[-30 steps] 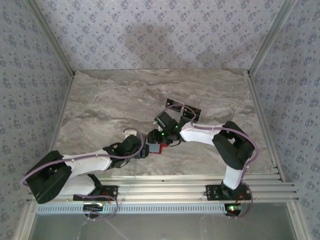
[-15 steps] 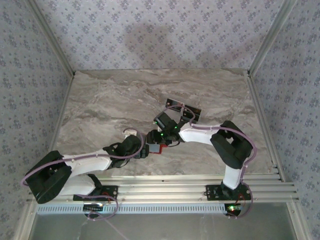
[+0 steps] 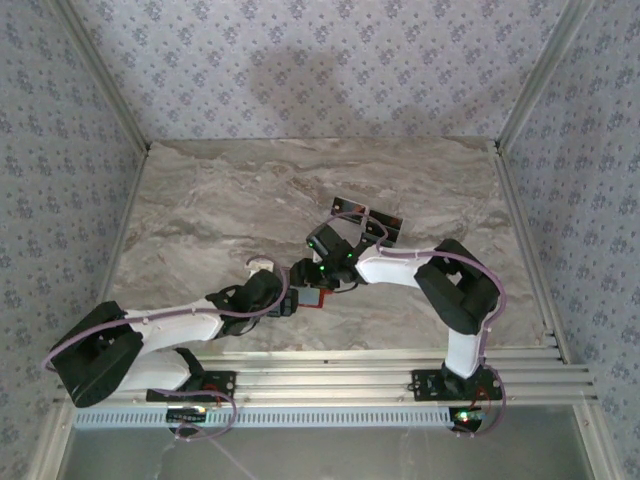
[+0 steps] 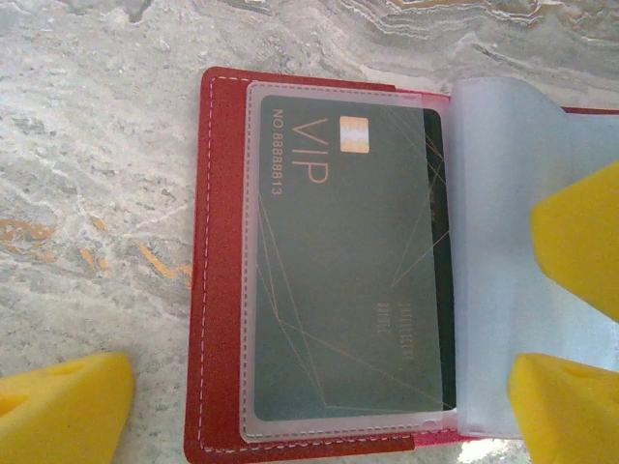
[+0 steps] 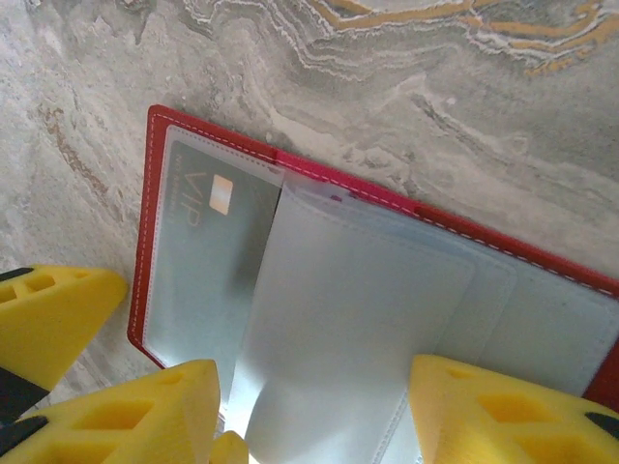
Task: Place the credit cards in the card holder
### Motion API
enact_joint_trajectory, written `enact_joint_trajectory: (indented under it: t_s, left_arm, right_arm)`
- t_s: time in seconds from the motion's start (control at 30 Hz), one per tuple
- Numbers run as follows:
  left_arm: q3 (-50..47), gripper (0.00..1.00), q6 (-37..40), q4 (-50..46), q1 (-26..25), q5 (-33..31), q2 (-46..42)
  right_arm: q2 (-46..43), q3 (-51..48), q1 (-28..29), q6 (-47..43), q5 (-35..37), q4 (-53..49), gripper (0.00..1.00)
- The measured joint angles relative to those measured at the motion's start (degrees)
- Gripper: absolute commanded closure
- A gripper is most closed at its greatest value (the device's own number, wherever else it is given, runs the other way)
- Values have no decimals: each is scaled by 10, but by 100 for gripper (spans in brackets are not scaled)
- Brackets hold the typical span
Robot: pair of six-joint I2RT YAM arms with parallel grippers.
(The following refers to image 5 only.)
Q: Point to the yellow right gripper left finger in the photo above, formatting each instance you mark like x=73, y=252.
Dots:
x=145, y=420

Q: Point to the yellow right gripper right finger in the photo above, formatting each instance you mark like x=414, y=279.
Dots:
x=508, y=420

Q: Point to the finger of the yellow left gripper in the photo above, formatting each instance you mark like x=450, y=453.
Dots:
x=58, y=324

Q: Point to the red card holder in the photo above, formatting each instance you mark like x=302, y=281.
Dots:
x=362, y=299

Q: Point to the black credit card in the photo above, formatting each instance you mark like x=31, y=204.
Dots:
x=203, y=193

